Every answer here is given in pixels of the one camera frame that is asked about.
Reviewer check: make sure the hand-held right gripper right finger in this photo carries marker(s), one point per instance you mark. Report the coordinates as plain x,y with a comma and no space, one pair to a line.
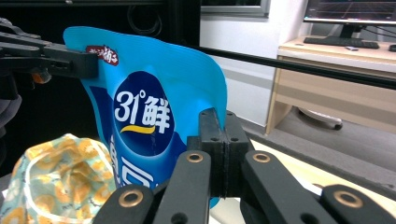
236,146

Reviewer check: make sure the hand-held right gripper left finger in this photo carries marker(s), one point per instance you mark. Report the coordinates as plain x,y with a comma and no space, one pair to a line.
211,149

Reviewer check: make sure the blue snack pouch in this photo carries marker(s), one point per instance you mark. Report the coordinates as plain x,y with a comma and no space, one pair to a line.
140,93

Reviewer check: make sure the teal orange print cloth bag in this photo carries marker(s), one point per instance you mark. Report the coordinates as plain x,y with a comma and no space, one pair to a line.
62,174

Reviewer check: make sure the chair base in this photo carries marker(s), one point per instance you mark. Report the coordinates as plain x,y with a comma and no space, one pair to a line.
320,119

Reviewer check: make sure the white cabinet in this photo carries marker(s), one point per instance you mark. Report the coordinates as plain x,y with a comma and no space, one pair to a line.
249,53

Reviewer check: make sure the light wooden desk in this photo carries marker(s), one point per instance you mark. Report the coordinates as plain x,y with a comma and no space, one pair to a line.
327,90

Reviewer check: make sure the grey framed panel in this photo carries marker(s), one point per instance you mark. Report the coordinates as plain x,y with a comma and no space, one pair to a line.
233,6

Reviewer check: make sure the black keyboard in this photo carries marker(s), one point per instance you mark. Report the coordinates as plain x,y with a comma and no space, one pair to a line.
339,42

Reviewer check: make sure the computer monitor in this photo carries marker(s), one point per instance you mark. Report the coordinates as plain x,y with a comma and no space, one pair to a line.
351,11

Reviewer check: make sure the black frame crossbar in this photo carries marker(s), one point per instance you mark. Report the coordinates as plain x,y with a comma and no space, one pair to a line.
295,67

